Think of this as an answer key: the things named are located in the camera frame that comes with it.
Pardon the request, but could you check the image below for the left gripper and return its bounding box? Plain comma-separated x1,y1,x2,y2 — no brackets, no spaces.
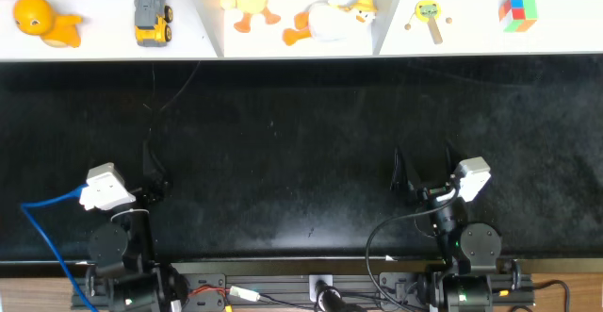
133,140,170,206

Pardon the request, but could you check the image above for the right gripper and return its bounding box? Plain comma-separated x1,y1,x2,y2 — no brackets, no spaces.
389,139,466,204

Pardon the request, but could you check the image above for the grey and yellow toy truck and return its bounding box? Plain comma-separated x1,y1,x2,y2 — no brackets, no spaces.
133,0,174,48

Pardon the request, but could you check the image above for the yellow rattle drum toy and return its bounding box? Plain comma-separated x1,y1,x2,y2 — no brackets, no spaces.
403,0,454,45

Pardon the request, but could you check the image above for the many-coloured puzzle cube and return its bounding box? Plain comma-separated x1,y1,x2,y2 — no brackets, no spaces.
497,0,539,34

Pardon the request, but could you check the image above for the white shelf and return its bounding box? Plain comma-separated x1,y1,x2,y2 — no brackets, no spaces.
0,0,603,63

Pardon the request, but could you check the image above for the white plush duck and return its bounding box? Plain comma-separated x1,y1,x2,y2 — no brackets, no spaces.
282,0,379,47

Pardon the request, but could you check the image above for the yellow rubber duck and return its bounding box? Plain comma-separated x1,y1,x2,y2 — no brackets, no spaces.
11,0,84,49

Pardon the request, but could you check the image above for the yellow plush duck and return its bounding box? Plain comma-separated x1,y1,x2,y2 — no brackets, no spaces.
220,0,283,34

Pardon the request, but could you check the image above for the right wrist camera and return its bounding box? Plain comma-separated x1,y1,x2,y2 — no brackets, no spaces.
450,156,493,204

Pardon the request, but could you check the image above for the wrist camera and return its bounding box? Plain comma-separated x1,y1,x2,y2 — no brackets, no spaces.
78,162,137,212
450,156,493,204

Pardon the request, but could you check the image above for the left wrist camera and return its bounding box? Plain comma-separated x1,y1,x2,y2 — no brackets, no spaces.
78,162,137,212

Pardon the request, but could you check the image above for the black cable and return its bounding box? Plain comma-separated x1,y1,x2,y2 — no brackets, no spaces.
365,187,461,312

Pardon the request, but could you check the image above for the blue cable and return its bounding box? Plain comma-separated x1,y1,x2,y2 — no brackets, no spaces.
19,184,99,312

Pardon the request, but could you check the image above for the mounting rail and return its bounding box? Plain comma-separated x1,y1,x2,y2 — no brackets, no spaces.
70,259,572,312

